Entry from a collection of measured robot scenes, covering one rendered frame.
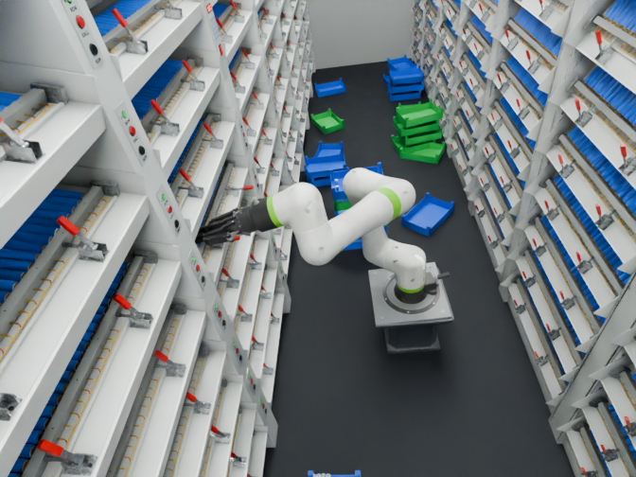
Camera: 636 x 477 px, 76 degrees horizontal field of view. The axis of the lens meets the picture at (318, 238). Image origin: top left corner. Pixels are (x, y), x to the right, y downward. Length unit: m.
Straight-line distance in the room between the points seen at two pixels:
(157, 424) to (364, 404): 1.14
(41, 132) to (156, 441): 0.63
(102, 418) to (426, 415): 1.41
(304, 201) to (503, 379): 1.35
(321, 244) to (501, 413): 1.21
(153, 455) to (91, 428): 0.20
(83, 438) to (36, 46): 0.63
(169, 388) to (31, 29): 0.73
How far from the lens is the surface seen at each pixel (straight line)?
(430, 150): 3.44
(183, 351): 1.09
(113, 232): 0.83
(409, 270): 1.71
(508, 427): 1.99
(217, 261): 1.26
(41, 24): 0.81
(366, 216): 1.24
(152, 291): 0.96
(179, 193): 1.21
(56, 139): 0.74
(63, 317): 0.72
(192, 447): 1.18
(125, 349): 0.89
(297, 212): 1.07
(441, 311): 1.85
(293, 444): 1.93
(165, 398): 1.03
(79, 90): 0.83
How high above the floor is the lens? 1.77
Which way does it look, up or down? 42 degrees down
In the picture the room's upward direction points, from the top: 10 degrees counter-clockwise
